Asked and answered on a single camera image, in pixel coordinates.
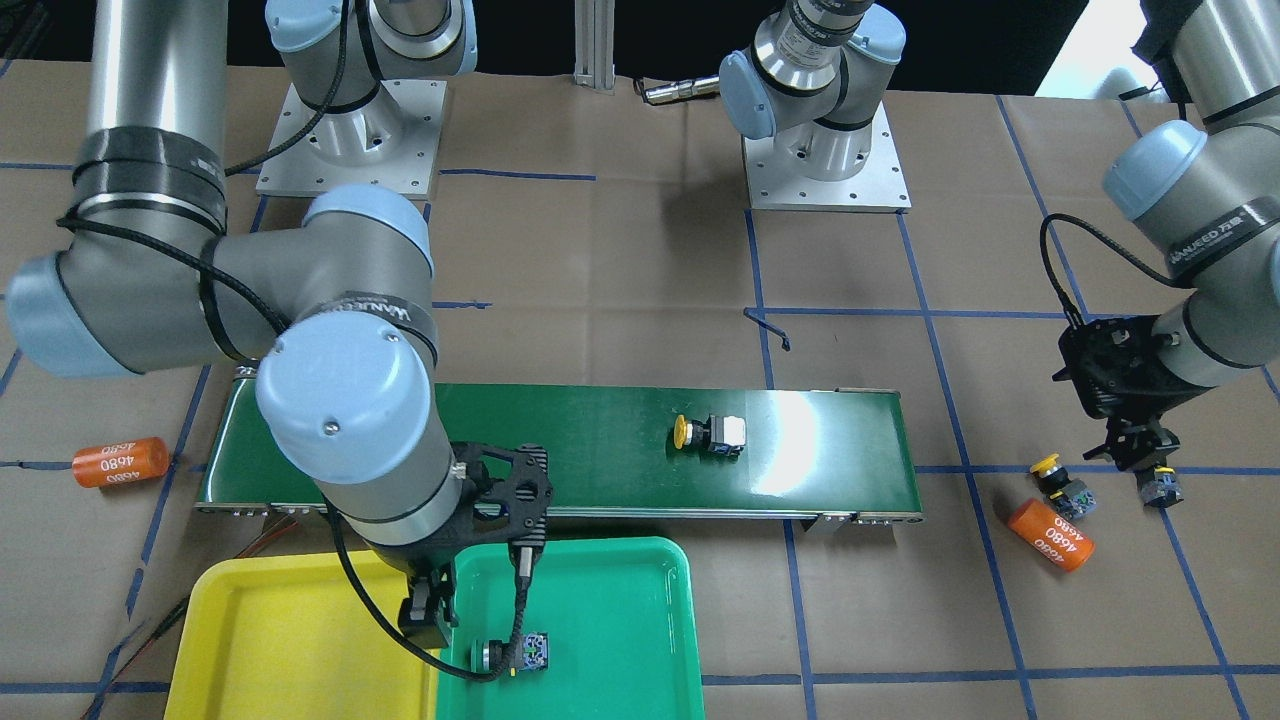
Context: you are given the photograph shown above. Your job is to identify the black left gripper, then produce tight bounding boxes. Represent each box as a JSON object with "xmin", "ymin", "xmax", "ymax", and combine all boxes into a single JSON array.
[{"xmin": 1053, "ymin": 315, "xmax": 1187, "ymax": 473}]

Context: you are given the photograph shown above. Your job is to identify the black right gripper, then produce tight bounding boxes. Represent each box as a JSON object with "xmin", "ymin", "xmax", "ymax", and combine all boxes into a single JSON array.
[{"xmin": 398, "ymin": 442, "xmax": 554, "ymax": 650}]

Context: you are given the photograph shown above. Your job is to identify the yellow push button switch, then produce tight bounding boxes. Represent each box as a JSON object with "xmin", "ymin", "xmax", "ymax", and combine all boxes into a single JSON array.
[{"xmin": 1028, "ymin": 454, "xmax": 1097, "ymax": 521}]

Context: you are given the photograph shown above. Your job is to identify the green push button switch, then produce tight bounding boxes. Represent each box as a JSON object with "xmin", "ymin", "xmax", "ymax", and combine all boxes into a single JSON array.
[{"xmin": 470, "ymin": 632, "xmax": 550, "ymax": 675}]

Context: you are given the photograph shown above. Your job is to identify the orange cylinder with white print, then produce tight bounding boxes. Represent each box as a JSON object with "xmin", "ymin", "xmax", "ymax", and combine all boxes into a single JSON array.
[{"xmin": 70, "ymin": 436, "xmax": 172, "ymax": 488}]

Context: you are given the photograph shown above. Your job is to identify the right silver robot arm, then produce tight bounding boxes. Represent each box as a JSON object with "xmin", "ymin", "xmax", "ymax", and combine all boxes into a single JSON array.
[{"xmin": 5, "ymin": 1, "xmax": 553, "ymax": 655}]

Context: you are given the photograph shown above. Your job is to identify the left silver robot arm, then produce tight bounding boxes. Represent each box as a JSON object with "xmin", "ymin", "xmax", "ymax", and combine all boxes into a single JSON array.
[{"xmin": 718, "ymin": 1, "xmax": 1277, "ymax": 474}]

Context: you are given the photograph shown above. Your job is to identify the yellow plastic tray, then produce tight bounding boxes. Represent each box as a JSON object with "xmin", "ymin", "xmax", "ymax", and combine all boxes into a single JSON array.
[{"xmin": 165, "ymin": 553, "xmax": 438, "ymax": 719}]

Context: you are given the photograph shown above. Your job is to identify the green plastic tray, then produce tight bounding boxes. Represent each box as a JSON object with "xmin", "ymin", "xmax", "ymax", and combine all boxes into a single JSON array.
[{"xmin": 436, "ymin": 537, "xmax": 705, "ymax": 719}]

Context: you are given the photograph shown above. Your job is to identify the loose blue tape strip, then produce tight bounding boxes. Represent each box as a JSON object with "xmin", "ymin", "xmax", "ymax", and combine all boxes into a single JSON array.
[{"xmin": 742, "ymin": 307, "xmax": 792, "ymax": 352}]

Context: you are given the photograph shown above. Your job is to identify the green conveyor belt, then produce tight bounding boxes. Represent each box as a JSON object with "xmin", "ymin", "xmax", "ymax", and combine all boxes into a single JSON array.
[{"xmin": 195, "ymin": 363, "xmax": 925, "ymax": 525}]

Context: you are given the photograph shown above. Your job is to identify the red and black wires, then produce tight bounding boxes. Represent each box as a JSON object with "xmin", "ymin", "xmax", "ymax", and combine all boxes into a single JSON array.
[{"xmin": 84, "ymin": 515, "xmax": 301, "ymax": 720}]

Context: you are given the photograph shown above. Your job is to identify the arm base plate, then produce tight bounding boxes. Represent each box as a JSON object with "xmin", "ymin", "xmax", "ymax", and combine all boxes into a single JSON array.
[
  {"xmin": 256, "ymin": 79, "xmax": 448, "ymax": 200},
  {"xmin": 742, "ymin": 105, "xmax": 913, "ymax": 213}
]

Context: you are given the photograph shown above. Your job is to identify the aluminium frame post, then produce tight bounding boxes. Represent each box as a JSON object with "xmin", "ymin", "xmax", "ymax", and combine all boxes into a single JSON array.
[{"xmin": 572, "ymin": 0, "xmax": 616, "ymax": 95}]

